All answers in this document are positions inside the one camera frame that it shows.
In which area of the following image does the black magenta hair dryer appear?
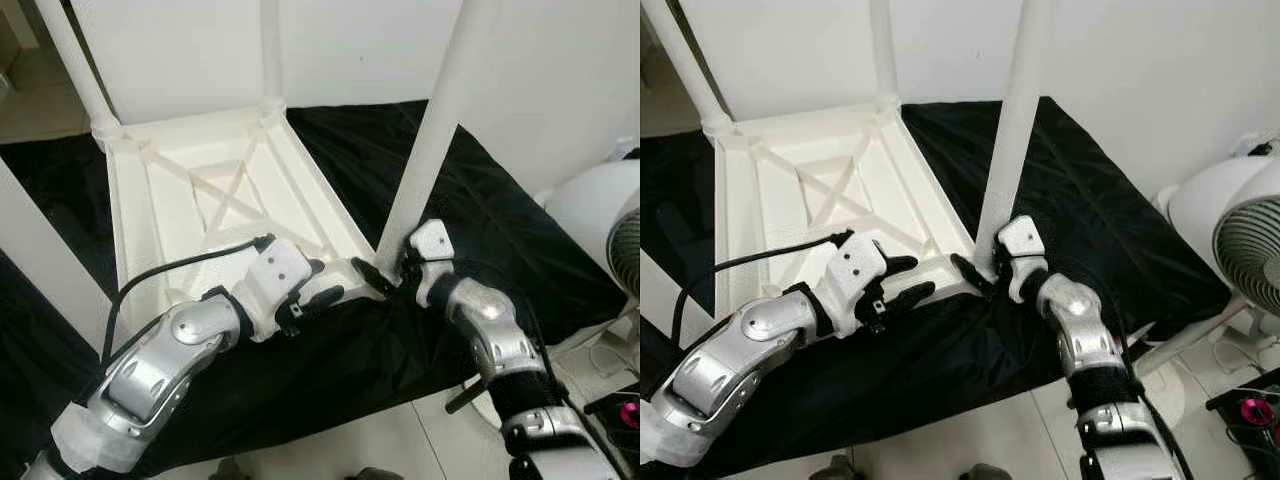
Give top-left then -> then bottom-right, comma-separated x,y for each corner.
1205,385 -> 1280,471
590,395 -> 641,471

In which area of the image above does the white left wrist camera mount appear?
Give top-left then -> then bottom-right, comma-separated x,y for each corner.
830,232 -> 889,336
245,238 -> 316,341

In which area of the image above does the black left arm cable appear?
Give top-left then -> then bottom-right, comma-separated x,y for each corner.
670,230 -> 856,351
98,235 -> 276,376

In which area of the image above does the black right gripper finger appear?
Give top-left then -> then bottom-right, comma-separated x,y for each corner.
950,252 -> 996,296
350,258 -> 398,299

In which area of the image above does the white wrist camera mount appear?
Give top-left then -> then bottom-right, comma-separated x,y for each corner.
408,220 -> 456,306
998,215 -> 1049,303
830,232 -> 889,336
245,238 -> 316,341

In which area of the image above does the black cloth table cover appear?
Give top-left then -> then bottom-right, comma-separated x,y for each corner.
0,98 -> 631,479
640,95 -> 1233,476

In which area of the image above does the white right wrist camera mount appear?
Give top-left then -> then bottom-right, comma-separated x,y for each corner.
408,220 -> 456,306
998,215 -> 1049,303

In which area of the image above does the white plastic children tabletop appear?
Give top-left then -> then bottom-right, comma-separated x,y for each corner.
712,98 -> 986,321
103,100 -> 393,321

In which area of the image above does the black metal frame bar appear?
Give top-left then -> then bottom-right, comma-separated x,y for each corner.
445,378 -> 491,414

